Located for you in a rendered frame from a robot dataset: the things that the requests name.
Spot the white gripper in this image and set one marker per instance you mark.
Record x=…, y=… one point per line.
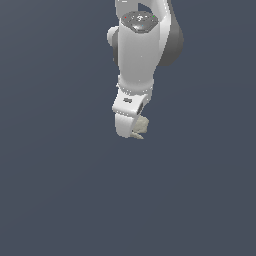
x=128, y=105

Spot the small pale beige lumpy object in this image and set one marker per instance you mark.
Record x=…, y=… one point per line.
x=141, y=125

